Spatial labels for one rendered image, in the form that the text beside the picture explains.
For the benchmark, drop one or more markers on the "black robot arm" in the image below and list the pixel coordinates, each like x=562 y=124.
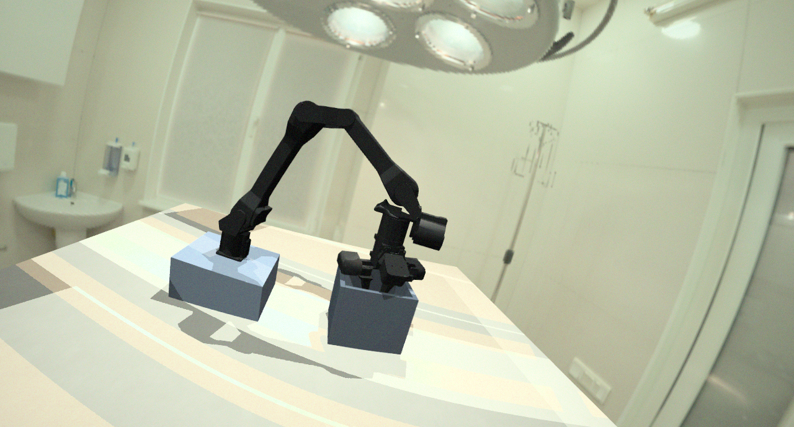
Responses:
x=306 y=120

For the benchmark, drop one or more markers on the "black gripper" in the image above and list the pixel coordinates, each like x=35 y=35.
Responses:
x=352 y=265

